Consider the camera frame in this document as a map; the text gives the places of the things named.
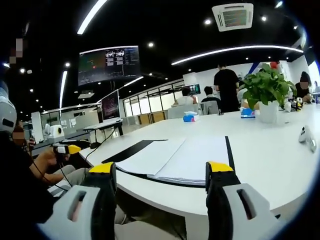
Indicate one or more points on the blue tissue box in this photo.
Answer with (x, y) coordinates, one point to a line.
(248, 113)
(191, 118)

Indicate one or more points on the green potted plant white pot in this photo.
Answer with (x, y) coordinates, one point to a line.
(267, 90)

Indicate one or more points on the person's left hand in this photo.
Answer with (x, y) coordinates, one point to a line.
(47, 160)

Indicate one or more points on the straight ceiling light strip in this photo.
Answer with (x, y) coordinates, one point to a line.
(91, 15)

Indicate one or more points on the white worn chest device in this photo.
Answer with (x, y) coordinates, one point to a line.
(7, 112)

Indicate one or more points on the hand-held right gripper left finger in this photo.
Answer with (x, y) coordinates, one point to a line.
(97, 200)

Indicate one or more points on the grey office chair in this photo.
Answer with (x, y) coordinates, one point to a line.
(181, 112)

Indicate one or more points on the yellow black gripper on table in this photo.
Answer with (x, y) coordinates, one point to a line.
(298, 103)

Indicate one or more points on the ceiling air conditioner unit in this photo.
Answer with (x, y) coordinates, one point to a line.
(233, 17)

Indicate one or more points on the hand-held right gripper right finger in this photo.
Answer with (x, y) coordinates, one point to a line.
(220, 200)

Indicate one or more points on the person's black shirt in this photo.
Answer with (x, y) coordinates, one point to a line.
(17, 180)

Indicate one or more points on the long curved ceiling light strip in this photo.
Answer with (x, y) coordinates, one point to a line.
(237, 51)

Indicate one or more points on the hanging ceiling display screen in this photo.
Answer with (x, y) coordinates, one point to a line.
(108, 65)

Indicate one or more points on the desk computer monitor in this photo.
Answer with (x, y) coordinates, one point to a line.
(110, 106)

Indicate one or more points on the small colourful monitor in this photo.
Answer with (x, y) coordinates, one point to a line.
(194, 89)

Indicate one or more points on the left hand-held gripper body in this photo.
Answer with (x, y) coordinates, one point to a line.
(60, 149)

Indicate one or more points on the black monitor stand desk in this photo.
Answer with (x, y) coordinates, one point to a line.
(103, 127)

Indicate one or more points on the white hand-held device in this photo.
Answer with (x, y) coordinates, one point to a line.
(307, 136)

